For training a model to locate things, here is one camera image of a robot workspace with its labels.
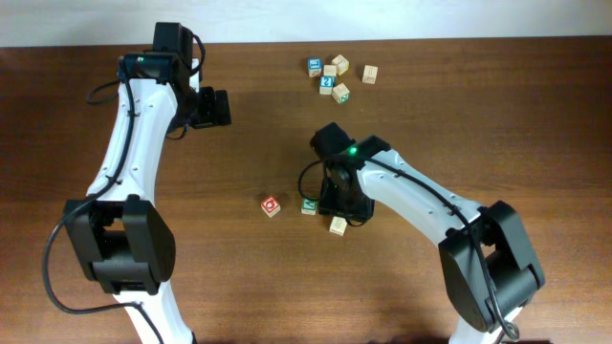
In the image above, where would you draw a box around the wooden block red Q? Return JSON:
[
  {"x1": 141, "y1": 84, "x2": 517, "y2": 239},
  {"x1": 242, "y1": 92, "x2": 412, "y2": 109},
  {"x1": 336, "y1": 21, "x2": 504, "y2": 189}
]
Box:
[{"x1": 260, "y1": 196, "x2": 281, "y2": 218}]

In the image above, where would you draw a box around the wooden block yellow side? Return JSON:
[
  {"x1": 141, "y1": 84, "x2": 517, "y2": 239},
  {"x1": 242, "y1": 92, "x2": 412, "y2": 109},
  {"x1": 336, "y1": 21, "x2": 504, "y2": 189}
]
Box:
[{"x1": 331, "y1": 54, "x2": 350, "y2": 75}]

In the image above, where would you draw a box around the wooden block dark green side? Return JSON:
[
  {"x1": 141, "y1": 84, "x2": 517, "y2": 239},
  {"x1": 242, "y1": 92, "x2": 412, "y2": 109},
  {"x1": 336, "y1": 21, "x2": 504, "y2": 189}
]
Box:
[{"x1": 322, "y1": 64, "x2": 338, "y2": 77}]

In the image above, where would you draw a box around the plain wooden block far right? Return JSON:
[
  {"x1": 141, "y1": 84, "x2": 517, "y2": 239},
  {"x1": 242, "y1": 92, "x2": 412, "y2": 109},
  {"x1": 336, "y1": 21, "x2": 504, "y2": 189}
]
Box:
[{"x1": 362, "y1": 65, "x2": 379, "y2": 84}]

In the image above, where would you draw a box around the wooden block blue top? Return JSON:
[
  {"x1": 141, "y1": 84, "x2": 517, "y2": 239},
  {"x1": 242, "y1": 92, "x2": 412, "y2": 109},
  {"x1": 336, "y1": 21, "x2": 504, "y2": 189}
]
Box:
[{"x1": 307, "y1": 58, "x2": 322, "y2": 77}]

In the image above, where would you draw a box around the wooden block green V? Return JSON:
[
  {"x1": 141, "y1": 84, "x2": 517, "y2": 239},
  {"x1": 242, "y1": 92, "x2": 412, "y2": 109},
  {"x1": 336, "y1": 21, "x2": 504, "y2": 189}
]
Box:
[{"x1": 301, "y1": 199, "x2": 317, "y2": 215}]

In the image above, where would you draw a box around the wooden block blue 2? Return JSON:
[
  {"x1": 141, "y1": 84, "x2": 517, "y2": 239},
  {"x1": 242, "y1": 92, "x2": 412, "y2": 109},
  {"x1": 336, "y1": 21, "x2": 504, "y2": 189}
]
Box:
[{"x1": 319, "y1": 75, "x2": 336, "y2": 95}]

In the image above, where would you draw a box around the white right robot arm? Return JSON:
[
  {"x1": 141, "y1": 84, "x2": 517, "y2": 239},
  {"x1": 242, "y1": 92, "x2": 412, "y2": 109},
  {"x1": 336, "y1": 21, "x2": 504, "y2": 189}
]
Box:
[{"x1": 310, "y1": 122, "x2": 545, "y2": 343}]

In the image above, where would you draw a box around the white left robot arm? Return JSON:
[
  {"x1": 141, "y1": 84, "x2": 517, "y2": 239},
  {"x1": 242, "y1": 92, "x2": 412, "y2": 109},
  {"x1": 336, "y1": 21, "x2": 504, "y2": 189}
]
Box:
[{"x1": 60, "y1": 22, "x2": 231, "y2": 343}]

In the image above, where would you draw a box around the wooden block J green N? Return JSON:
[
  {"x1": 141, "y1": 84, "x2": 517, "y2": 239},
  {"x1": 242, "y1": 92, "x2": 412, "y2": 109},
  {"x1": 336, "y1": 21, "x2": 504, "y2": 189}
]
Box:
[{"x1": 332, "y1": 83, "x2": 350, "y2": 104}]

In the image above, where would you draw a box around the wooden block number 8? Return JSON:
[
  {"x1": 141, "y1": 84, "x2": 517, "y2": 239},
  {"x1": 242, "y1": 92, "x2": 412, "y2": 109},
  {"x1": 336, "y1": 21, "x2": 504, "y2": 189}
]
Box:
[{"x1": 329, "y1": 216, "x2": 348, "y2": 236}]

